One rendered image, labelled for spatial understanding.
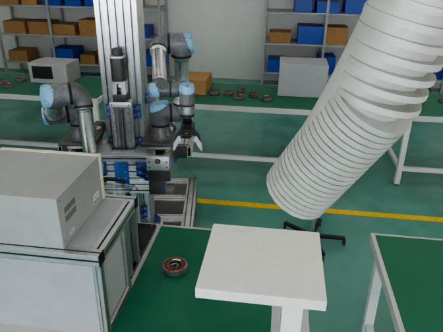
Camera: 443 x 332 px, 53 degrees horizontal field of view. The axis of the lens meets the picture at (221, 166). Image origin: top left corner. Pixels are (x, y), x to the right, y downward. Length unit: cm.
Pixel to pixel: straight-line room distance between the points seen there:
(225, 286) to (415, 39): 84
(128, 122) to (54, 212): 135
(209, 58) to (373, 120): 783
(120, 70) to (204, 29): 584
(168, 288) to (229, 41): 687
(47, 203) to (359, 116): 112
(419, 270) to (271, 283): 112
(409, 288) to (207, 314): 90
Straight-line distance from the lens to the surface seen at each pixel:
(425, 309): 212
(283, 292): 133
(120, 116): 290
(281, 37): 791
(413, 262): 238
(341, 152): 87
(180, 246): 228
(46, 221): 167
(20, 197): 167
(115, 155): 285
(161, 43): 255
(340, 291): 329
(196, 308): 193
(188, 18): 858
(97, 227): 180
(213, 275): 137
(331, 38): 794
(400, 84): 81
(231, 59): 857
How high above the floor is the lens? 206
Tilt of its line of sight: 25 degrees down
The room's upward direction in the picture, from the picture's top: 1 degrees clockwise
